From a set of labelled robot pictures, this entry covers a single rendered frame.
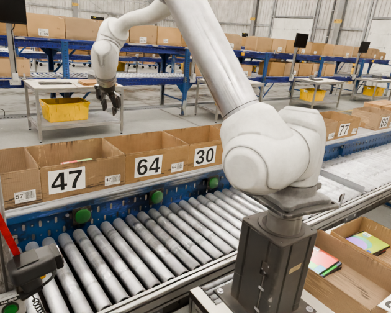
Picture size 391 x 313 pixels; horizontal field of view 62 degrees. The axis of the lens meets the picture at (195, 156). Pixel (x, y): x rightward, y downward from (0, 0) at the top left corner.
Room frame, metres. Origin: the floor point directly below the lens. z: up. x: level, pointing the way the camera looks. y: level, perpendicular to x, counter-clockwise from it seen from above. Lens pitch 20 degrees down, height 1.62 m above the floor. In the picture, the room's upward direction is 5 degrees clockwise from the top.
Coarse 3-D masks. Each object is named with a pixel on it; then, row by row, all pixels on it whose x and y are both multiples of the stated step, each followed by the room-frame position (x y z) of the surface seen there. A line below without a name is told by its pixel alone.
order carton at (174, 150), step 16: (112, 144) 1.74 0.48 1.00; (128, 144) 1.80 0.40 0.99; (144, 144) 1.87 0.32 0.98; (160, 144) 1.94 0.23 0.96; (176, 144) 1.82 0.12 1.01; (128, 160) 1.49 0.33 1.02; (176, 160) 1.67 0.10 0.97; (128, 176) 1.49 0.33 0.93; (144, 176) 1.54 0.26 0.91; (160, 176) 1.61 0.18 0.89
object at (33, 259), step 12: (24, 252) 0.65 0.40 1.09; (36, 252) 0.66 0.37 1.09; (48, 252) 0.66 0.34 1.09; (60, 252) 0.67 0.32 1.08; (12, 264) 0.62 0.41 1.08; (24, 264) 0.61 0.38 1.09; (36, 264) 0.62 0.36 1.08; (48, 264) 0.64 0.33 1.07; (60, 264) 0.65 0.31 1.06; (12, 276) 0.59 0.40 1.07; (24, 276) 0.60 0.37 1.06; (36, 276) 0.62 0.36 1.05; (24, 288) 0.61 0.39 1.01; (36, 288) 0.63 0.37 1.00; (24, 300) 0.61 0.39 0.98
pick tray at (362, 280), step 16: (320, 240) 1.27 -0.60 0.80; (336, 240) 1.21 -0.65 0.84; (336, 256) 1.20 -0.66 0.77; (352, 256) 1.15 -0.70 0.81; (368, 256) 1.11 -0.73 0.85; (336, 272) 1.11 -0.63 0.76; (352, 272) 1.12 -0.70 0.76; (368, 272) 1.09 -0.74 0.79; (384, 272) 1.05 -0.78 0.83; (304, 288) 1.00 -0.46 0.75; (320, 288) 0.95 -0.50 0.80; (336, 288) 0.91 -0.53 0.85; (352, 288) 1.02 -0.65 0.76; (368, 288) 1.03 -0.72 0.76; (384, 288) 1.03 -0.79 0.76; (336, 304) 0.90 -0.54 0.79; (352, 304) 0.86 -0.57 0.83; (368, 304) 0.94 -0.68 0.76
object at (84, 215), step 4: (80, 212) 1.26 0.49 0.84; (84, 212) 1.27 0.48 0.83; (88, 212) 1.28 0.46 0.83; (76, 216) 1.25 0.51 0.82; (80, 216) 1.26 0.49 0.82; (84, 216) 1.27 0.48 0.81; (88, 216) 1.28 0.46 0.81; (76, 220) 1.25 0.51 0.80; (80, 220) 1.26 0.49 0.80; (84, 220) 1.27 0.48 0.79
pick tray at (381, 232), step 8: (344, 224) 1.35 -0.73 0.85; (352, 224) 1.39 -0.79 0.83; (360, 224) 1.44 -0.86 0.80; (368, 224) 1.42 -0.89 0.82; (376, 224) 1.39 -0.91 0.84; (336, 232) 1.31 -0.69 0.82; (344, 232) 1.36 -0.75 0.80; (352, 232) 1.40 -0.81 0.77; (368, 232) 1.41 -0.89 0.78; (376, 232) 1.38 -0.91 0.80; (384, 232) 1.35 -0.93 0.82; (344, 240) 1.22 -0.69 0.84; (384, 240) 1.34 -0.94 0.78; (360, 248) 1.16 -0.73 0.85; (376, 256) 1.11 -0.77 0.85; (384, 256) 1.25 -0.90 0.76; (384, 264) 1.08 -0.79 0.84
